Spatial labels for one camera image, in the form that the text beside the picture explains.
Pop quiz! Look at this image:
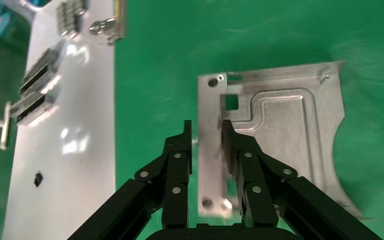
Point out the small metal channel part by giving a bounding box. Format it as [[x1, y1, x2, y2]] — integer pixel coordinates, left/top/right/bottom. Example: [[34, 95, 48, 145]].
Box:
[[9, 94, 60, 127], [19, 61, 62, 95], [26, 41, 65, 79], [11, 75, 62, 110]]

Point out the stamped metal bracket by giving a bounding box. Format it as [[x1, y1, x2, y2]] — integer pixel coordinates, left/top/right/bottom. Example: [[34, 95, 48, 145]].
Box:
[[196, 60, 365, 220]]

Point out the tiny black part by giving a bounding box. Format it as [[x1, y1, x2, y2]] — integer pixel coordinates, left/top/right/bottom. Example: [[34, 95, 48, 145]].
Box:
[[33, 171, 44, 188]]

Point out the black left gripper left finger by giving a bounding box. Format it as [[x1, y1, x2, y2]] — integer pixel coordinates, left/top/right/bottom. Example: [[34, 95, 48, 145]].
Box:
[[67, 120, 193, 240]]

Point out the green mat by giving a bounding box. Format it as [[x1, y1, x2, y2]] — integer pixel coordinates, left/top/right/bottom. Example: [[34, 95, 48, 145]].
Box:
[[114, 0, 384, 240]]

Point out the white sheet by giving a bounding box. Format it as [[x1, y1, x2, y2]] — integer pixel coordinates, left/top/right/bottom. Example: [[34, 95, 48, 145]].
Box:
[[1, 0, 128, 240]]

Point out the metal strips group right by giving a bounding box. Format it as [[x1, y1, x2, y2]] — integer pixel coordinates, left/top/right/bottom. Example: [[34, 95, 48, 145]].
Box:
[[62, 0, 79, 39]]

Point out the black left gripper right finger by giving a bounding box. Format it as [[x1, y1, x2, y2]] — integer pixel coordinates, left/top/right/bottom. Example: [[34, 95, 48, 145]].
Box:
[[221, 119, 383, 240]]

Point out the silver binder clip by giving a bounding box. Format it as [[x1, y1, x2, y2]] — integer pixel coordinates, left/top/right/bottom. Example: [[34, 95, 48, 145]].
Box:
[[89, 0, 128, 46]]

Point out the small metal chain part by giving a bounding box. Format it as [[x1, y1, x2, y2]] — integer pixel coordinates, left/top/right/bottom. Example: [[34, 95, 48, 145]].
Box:
[[74, 0, 89, 26]]

